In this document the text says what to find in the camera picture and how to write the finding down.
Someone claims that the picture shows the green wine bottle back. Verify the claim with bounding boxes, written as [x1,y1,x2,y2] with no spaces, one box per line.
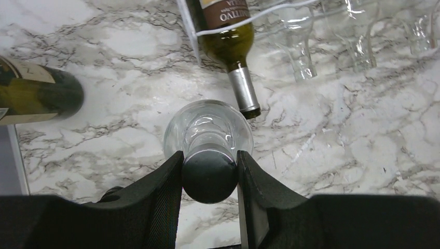
[1,57,85,125]

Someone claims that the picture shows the green wine bottle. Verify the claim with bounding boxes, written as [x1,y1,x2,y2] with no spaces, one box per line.
[1,57,85,125]
[186,0,260,119]

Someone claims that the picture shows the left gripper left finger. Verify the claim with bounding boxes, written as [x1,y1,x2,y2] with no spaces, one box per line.
[1,151,184,248]

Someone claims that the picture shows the green wine bottle front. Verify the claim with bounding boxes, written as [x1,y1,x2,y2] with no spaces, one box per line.
[186,0,260,119]

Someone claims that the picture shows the white wire wine rack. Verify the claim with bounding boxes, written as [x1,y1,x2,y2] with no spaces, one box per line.
[176,0,440,66]

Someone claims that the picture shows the clear bottle silver cap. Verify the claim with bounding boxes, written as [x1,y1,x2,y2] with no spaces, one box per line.
[163,100,254,204]

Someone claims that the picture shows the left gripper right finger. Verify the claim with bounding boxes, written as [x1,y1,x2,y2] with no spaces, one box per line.
[237,150,439,248]

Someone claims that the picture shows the clear glass bottle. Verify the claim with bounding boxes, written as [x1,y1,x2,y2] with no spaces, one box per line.
[321,1,379,73]
[263,4,317,82]
[384,0,439,55]

